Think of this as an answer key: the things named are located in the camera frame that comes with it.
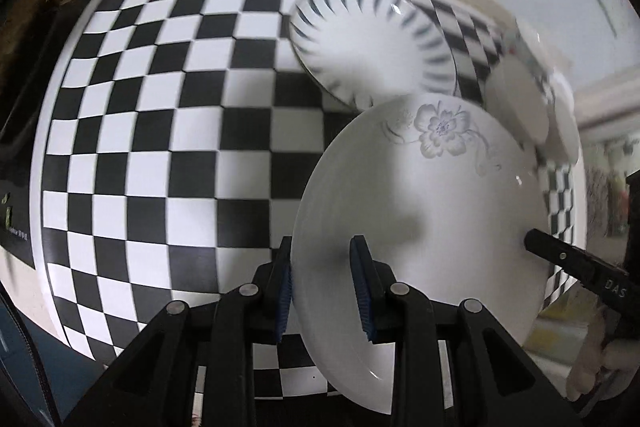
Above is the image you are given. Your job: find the person's right hand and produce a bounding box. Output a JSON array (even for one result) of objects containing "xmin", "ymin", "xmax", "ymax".
[{"xmin": 566, "ymin": 307, "xmax": 640, "ymax": 404}]

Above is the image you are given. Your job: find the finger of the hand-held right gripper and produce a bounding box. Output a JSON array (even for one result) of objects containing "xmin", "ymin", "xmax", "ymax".
[{"xmin": 524, "ymin": 228, "xmax": 632, "ymax": 308}]

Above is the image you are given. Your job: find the dark blue bag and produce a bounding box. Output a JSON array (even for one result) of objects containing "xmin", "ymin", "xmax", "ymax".
[{"xmin": 0, "ymin": 292, "xmax": 108, "ymax": 427}]

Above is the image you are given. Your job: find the white floral plate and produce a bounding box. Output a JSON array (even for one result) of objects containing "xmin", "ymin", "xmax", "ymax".
[{"xmin": 291, "ymin": 94, "xmax": 552, "ymax": 414}]

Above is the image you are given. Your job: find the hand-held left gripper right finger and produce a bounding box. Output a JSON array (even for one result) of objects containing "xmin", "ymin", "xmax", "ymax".
[{"xmin": 350, "ymin": 235, "xmax": 583, "ymax": 427}]

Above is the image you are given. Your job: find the white bowl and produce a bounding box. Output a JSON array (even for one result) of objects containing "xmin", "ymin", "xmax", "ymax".
[{"xmin": 486, "ymin": 19, "xmax": 553, "ymax": 148}]

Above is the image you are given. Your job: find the black and white checkered tablecloth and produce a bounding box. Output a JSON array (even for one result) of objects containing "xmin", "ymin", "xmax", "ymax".
[{"xmin": 31, "ymin": 0, "xmax": 588, "ymax": 400}]

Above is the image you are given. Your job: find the white plate with blue stripes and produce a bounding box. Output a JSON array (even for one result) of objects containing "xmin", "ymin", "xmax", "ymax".
[{"xmin": 289, "ymin": 0, "xmax": 458, "ymax": 110}]

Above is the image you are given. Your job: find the black box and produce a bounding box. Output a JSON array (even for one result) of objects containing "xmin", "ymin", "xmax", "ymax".
[{"xmin": 0, "ymin": 0, "xmax": 103, "ymax": 273}]

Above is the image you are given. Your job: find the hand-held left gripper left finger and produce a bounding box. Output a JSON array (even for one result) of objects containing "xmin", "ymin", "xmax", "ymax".
[{"xmin": 62, "ymin": 236, "xmax": 293, "ymax": 427}]

